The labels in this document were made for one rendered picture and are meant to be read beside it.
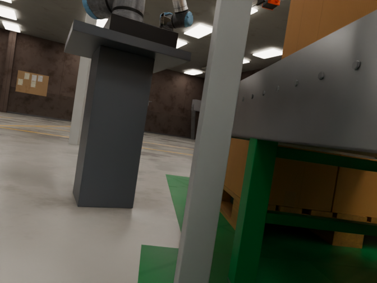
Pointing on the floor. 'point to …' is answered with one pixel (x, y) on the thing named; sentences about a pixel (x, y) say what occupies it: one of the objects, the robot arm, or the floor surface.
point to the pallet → (334, 237)
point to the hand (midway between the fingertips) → (159, 25)
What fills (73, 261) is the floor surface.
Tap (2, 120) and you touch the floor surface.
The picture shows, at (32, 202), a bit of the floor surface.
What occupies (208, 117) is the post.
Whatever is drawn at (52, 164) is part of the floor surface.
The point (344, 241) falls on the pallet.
